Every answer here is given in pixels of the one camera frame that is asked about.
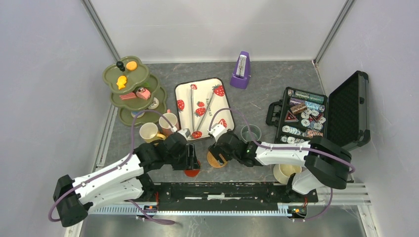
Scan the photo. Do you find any pink cake slice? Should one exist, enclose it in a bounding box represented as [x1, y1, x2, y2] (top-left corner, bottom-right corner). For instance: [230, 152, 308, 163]
[119, 92, 137, 100]

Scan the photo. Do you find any pink ceramic mug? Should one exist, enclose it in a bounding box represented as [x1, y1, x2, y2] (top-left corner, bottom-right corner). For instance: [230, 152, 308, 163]
[159, 111, 179, 137]

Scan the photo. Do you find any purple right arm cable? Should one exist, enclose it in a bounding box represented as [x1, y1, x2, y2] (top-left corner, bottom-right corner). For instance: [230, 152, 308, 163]
[209, 108, 356, 223]

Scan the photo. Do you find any strawberry print serving tray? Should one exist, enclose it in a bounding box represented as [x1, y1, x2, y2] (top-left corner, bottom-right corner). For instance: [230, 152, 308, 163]
[174, 78, 235, 141]

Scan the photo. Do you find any open black case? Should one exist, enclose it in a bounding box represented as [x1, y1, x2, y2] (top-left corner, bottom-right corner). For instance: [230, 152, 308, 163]
[265, 71, 371, 151]

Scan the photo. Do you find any red round coaster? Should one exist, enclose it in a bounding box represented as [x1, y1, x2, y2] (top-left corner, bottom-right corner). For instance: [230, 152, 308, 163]
[183, 160, 201, 177]

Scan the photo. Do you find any purple metronome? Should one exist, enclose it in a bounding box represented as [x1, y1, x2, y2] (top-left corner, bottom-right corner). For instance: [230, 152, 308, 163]
[230, 51, 251, 89]

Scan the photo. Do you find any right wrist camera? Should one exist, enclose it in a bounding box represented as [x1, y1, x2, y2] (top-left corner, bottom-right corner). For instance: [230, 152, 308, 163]
[209, 123, 227, 140]

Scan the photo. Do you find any yellow ceramic mug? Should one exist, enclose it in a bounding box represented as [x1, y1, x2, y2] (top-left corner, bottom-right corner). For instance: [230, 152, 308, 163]
[139, 122, 166, 143]

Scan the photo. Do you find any grey ceramic mug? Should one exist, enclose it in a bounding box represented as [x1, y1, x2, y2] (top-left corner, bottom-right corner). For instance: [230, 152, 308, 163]
[240, 124, 261, 142]

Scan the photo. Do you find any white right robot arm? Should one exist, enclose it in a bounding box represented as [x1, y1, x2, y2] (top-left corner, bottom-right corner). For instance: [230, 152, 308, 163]
[208, 128, 355, 201]

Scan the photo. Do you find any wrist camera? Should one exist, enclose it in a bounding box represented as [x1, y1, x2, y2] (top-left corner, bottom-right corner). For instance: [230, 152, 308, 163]
[209, 123, 227, 140]
[176, 128, 191, 140]

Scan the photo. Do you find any cream ceramic mug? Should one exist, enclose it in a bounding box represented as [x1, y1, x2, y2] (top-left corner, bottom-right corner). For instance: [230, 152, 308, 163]
[273, 164, 302, 185]

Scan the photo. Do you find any woven round coaster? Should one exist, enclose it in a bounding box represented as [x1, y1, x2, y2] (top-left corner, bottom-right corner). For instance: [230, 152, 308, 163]
[207, 152, 228, 168]

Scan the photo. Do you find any blue frosted donut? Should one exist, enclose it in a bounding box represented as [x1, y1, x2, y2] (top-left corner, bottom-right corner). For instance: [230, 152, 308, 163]
[130, 111, 145, 118]

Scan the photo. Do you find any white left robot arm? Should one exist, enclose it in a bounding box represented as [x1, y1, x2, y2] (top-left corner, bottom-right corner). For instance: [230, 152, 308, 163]
[48, 131, 200, 227]

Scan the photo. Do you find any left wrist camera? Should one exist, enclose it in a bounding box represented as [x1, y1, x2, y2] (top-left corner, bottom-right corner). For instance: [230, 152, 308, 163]
[176, 128, 191, 140]

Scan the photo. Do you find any green white cake slice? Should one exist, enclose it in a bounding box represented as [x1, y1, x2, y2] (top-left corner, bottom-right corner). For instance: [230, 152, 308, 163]
[139, 82, 151, 89]

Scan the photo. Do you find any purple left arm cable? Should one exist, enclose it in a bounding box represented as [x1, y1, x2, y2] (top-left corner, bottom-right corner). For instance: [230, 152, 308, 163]
[48, 110, 179, 226]

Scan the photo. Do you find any green tiered dessert stand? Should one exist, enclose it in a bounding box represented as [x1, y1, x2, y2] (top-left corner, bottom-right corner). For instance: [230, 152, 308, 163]
[102, 56, 167, 126]

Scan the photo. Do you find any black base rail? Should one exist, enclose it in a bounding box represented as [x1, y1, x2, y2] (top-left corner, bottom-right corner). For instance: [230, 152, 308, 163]
[137, 182, 319, 211]

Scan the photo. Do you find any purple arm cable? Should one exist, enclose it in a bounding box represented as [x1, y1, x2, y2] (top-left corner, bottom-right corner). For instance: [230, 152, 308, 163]
[209, 108, 356, 223]
[48, 110, 179, 226]

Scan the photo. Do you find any round orange biscuit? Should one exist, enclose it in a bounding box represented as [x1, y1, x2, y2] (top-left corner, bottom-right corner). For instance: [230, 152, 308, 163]
[126, 61, 138, 71]

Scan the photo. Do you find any white chocolate drizzle donut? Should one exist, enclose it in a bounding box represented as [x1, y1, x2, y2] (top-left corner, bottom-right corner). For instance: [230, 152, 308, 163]
[148, 97, 160, 110]

